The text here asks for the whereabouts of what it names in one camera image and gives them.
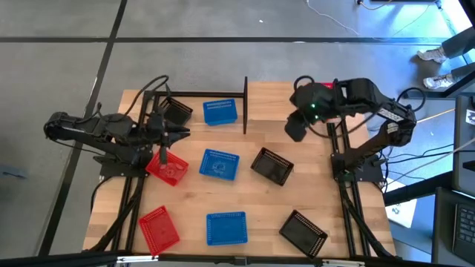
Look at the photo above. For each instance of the white paper sheet with logo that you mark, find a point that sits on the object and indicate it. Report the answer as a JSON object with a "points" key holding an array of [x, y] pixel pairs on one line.
{"points": [[401, 213]]}

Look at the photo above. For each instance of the person's leg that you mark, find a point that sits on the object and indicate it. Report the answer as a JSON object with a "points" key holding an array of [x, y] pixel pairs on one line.
{"points": [[460, 42], [465, 70]]}

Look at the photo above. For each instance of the black horizontal rig beam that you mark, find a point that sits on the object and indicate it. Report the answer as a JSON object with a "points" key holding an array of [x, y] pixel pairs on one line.
{"points": [[55, 261]]}

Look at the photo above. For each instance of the person's foot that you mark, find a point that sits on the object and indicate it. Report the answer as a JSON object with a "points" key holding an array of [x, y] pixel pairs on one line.
{"points": [[432, 55], [438, 82]]}

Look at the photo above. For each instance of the blue plastic slotted basket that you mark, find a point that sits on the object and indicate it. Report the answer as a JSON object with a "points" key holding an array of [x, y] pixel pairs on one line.
{"points": [[220, 113], [226, 228], [219, 165]]}

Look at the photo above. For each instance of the red plastic slotted basket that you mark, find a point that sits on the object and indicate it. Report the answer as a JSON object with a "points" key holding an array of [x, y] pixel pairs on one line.
{"points": [[159, 230], [174, 170], [327, 85]]}

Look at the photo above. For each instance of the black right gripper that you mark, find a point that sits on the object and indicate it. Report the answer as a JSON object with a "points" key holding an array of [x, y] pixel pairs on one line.
{"points": [[313, 102]]}

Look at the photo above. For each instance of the grey desktop device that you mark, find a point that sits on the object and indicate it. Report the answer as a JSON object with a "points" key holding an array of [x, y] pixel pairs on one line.
{"points": [[464, 155]]}

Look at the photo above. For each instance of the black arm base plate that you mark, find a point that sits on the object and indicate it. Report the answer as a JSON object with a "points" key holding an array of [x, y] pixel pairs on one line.
{"points": [[375, 174], [122, 171]]}

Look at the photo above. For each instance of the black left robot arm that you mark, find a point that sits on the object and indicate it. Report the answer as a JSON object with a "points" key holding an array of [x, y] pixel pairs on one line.
{"points": [[111, 128]]}

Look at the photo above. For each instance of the dark grey side desk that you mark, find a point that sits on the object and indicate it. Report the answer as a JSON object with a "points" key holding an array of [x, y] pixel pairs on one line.
{"points": [[443, 230]]}

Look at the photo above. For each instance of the black desk support bar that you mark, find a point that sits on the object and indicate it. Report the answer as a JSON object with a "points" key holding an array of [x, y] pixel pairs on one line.
{"points": [[419, 189], [426, 94]]}

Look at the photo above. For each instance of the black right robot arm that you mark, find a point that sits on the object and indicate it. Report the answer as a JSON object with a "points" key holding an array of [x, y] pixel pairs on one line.
{"points": [[363, 91]]}

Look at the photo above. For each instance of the black plastic slotted basket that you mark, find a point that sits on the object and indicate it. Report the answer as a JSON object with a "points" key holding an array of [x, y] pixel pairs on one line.
{"points": [[303, 233], [178, 111], [271, 167]]}

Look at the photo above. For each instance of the black computer keyboard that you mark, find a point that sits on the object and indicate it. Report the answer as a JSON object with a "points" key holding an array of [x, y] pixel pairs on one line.
{"points": [[465, 231]]}

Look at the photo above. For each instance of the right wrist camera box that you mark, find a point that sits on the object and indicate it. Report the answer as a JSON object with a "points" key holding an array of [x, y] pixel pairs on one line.
{"points": [[297, 126]]}

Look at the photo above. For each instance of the black aluminium table frame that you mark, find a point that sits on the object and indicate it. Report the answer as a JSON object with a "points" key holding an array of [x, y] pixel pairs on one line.
{"points": [[200, 94]]}

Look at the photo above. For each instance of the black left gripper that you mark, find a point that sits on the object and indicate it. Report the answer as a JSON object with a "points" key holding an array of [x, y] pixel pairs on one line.
{"points": [[157, 130]]}

